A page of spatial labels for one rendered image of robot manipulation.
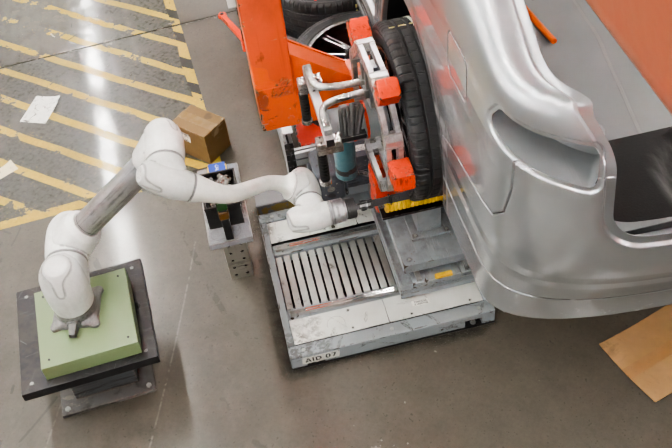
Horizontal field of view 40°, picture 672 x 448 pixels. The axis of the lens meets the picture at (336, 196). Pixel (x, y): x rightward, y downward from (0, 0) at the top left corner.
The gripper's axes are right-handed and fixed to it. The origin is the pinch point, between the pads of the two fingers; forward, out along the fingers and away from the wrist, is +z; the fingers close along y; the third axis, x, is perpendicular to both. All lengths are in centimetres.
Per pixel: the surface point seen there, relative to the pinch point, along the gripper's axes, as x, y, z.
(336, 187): 8, -53, -17
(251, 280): -23, -67, -60
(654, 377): -87, -2, 79
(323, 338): -50, -39, -37
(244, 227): 1, -27, -57
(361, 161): 16, -50, -5
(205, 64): 89, -179, -61
